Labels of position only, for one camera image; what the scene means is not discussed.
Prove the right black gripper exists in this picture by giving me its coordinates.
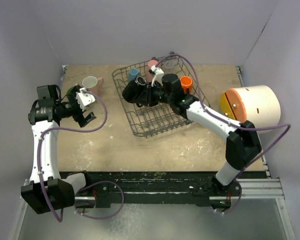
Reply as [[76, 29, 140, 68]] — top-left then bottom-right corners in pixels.
[[136, 81, 173, 108]]

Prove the pink mug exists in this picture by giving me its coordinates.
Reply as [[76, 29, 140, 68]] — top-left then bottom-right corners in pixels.
[[82, 76, 104, 96]]

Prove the white cat mug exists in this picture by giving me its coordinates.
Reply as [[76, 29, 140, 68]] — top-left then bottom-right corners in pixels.
[[66, 84, 83, 96]]

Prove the black mug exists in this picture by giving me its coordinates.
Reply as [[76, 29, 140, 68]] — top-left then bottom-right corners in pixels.
[[122, 76, 147, 103]]

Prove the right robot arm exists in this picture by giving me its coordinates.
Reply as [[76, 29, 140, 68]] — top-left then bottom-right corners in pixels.
[[137, 73, 262, 196]]

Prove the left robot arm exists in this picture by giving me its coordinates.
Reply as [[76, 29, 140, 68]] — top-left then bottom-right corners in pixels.
[[20, 84, 96, 214]]

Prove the orange mug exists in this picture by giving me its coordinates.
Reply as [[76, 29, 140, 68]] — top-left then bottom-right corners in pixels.
[[179, 76, 193, 94]]

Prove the pink tumbler cup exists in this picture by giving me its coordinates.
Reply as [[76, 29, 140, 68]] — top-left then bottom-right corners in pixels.
[[146, 59, 159, 82]]

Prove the clear glass cup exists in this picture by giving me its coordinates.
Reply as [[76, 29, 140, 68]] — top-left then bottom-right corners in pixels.
[[161, 58, 178, 74]]

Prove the blue mug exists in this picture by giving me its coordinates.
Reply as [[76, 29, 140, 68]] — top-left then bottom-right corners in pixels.
[[127, 68, 141, 82]]

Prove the orange and yellow lid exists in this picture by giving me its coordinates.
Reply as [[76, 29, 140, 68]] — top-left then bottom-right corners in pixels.
[[219, 88, 247, 123]]

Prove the white cylinder container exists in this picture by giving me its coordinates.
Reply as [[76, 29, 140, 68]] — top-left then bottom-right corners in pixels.
[[233, 85, 281, 128]]

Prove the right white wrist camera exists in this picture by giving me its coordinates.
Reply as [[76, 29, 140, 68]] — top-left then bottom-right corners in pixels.
[[149, 65, 164, 87]]

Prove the grey wire dish rack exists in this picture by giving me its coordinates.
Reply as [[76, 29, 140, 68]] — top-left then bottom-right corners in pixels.
[[111, 51, 214, 139]]

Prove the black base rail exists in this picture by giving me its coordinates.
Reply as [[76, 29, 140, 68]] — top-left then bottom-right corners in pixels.
[[33, 170, 268, 208]]

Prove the aluminium frame rail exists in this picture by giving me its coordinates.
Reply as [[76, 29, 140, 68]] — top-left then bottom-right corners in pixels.
[[19, 177, 286, 201]]

